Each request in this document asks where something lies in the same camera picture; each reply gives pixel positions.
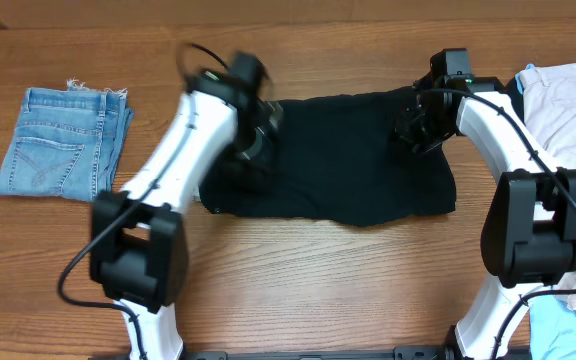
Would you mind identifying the black shorts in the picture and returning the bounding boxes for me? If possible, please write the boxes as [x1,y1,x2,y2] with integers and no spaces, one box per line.
[199,87,456,227]

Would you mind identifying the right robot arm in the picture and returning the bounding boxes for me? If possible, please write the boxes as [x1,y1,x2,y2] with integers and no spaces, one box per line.
[392,48,576,359]

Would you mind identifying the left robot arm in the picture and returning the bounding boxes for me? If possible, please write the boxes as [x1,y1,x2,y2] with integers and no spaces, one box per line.
[89,52,280,359]

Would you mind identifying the black garment under pile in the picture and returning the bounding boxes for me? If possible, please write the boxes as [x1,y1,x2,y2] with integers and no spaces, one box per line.
[505,78,524,122]

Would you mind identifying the folded blue denim shorts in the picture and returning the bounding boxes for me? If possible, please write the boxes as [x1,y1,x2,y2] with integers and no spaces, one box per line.
[0,79,134,202]

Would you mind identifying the light blue garment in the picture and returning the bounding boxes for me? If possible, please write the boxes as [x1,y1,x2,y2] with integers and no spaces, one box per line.
[514,63,576,360]

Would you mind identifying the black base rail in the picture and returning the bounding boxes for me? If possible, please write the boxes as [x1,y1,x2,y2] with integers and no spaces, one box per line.
[87,344,534,360]

